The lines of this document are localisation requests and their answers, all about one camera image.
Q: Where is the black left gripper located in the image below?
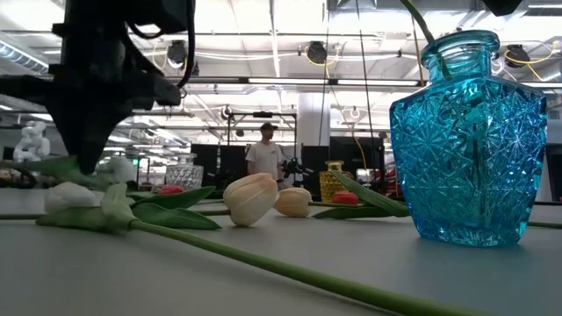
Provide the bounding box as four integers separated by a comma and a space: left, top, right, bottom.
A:
0, 21, 182, 175

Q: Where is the red artificial tulip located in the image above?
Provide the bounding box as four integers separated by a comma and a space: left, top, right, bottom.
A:
156, 183, 185, 196
331, 190, 360, 206

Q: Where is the peach artificial tulip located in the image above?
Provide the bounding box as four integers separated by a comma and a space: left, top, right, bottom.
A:
0, 172, 279, 232
274, 169, 562, 230

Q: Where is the clear textured glass vase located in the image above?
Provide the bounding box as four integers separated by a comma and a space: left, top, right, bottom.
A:
165, 153, 205, 190

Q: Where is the blue cut glass vase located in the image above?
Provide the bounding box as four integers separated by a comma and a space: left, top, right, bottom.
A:
389, 29, 549, 248

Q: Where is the yellow textured glass vase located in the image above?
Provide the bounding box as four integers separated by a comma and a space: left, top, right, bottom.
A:
319, 160, 355, 204

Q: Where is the white humanoid robot figure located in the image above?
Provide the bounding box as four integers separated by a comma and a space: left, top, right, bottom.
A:
11, 120, 52, 163

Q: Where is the orange black vacuum cleaner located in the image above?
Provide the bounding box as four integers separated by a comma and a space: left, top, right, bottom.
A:
0, 169, 39, 190

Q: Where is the black partition panel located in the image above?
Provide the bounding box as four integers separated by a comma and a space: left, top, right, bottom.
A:
191, 143, 249, 194
300, 135, 386, 197

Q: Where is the person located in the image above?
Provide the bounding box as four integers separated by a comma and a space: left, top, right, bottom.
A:
244, 121, 285, 181

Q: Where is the long ceiling light bar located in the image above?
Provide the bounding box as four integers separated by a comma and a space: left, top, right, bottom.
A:
245, 76, 422, 88

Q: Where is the black ceiling cable reel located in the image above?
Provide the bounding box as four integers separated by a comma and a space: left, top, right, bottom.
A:
306, 40, 328, 65
504, 43, 531, 68
166, 39, 189, 69

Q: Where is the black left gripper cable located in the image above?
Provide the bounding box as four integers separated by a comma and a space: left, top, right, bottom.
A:
175, 0, 197, 91

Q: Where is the black metal frame stand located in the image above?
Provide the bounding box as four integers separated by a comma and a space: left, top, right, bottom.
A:
226, 111, 299, 185

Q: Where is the black camera rig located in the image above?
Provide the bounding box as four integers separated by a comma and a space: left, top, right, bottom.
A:
280, 158, 315, 188

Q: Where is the yellow hanging cable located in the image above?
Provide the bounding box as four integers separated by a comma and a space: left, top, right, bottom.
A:
303, 46, 369, 171

